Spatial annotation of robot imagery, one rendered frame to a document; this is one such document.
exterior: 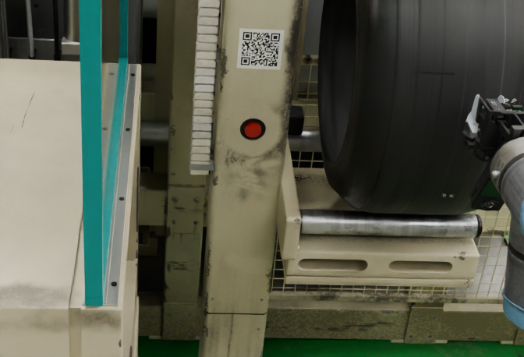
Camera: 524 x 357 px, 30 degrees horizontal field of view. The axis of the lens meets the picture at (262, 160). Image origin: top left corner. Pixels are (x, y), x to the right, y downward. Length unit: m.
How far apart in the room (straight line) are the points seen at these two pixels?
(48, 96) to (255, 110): 0.45
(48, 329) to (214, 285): 0.92
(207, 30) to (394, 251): 0.54
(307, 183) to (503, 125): 0.76
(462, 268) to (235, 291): 0.45
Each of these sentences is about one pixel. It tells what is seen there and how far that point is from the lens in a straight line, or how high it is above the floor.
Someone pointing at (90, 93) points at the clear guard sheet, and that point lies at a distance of 0.89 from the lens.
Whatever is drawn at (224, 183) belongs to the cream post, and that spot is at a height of 0.94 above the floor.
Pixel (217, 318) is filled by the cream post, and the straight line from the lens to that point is 2.01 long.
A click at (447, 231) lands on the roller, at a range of 1.84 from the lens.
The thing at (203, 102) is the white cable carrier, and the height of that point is 1.11.
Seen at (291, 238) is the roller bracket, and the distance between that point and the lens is 1.75.
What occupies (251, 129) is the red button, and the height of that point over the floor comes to 1.06.
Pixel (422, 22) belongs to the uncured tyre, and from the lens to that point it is 1.54.
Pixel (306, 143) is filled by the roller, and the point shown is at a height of 0.91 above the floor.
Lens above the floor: 1.97
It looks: 33 degrees down
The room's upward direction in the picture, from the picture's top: 6 degrees clockwise
